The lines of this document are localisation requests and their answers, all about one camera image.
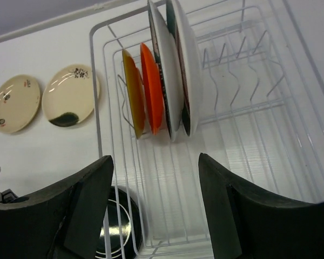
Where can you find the yellow brown patterned plate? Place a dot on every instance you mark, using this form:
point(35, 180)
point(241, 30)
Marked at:
point(135, 93)

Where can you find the green rim lettered plate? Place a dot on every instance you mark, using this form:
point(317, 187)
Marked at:
point(166, 56)

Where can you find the black plate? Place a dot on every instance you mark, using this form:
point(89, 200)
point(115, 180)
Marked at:
point(124, 224)

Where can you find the green red striped plate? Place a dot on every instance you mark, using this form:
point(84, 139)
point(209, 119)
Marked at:
point(189, 60)

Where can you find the beige plate green patch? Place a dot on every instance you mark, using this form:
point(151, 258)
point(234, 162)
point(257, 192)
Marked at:
point(68, 98)

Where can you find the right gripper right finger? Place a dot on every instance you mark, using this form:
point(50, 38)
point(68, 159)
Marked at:
point(247, 221)

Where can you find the orange plate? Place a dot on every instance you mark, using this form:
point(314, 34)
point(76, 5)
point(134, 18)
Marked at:
point(152, 89)

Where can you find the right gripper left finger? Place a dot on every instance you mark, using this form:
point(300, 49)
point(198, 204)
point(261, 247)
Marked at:
point(62, 220)

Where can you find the white wire dish rack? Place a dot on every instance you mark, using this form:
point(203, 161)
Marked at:
point(261, 117)

